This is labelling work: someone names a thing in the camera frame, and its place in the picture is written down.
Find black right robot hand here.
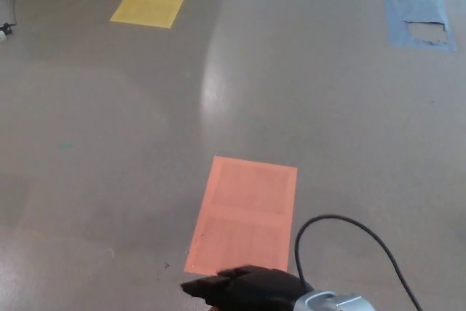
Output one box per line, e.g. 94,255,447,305
180,264,315,311

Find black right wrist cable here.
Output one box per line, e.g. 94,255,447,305
294,214,425,311

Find orange paper sheet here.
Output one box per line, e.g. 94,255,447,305
183,154,299,276

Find torn blue paper sheet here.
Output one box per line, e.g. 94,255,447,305
384,0,457,53

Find black and white power plug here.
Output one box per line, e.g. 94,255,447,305
0,22,17,44

